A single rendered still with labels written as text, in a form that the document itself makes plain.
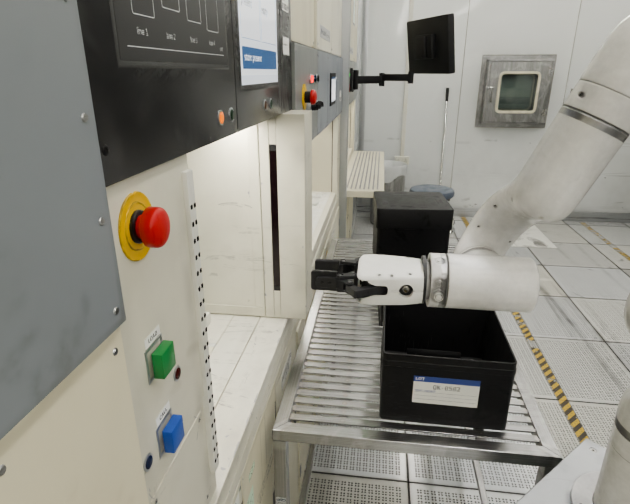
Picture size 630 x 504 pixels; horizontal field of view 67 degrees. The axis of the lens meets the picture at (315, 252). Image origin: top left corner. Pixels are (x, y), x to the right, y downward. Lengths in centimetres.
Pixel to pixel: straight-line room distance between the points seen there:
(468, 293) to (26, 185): 58
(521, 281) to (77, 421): 58
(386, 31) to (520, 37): 128
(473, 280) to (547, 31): 480
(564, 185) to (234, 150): 75
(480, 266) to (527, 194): 12
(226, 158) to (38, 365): 89
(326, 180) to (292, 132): 151
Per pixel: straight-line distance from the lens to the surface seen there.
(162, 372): 54
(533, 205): 71
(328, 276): 73
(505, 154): 543
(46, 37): 38
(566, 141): 70
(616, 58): 71
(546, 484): 109
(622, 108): 71
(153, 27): 54
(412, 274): 72
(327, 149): 261
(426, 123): 526
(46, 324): 37
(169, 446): 60
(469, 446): 112
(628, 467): 97
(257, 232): 121
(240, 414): 99
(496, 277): 74
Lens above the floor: 149
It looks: 21 degrees down
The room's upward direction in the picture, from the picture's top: straight up
